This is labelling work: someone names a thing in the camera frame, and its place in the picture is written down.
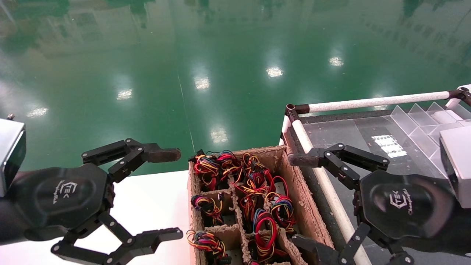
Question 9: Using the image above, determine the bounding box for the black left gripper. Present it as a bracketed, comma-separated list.
[10, 138, 184, 265]

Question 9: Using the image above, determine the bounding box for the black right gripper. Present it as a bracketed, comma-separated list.
[288, 143, 457, 265]

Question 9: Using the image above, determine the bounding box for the grey power supply with wires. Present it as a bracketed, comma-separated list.
[266, 176, 297, 234]

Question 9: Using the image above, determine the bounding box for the brown cardboard divider box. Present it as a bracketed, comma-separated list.
[187, 145, 335, 265]

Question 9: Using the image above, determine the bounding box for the white table leg pipe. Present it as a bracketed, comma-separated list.
[279, 116, 292, 146]

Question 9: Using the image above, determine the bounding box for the black pipe corner joint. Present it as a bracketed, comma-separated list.
[447, 88, 471, 106]
[285, 104, 310, 124]

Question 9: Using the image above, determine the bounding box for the clear acrylic divider tray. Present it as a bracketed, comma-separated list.
[390, 102, 471, 179]

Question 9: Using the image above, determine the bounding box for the white block in tray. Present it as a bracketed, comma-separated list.
[431, 110, 463, 125]

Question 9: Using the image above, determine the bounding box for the colourful wire harness bundle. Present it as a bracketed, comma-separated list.
[186, 230, 231, 265]
[251, 208, 281, 264]
[191, 194, 224, 226]
[239, 152, 275, 195]
[239, 193, 267, 221]
[188, 149, 240, 191]

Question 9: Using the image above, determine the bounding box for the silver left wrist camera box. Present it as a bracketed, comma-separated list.
[0, 114, 27, 197]

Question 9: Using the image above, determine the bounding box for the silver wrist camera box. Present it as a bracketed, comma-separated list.
[439, 124, 471, 209]
[0, 114, 27, 197]

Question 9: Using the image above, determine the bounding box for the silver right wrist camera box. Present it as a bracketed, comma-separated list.
[439, 124, 471, 209]

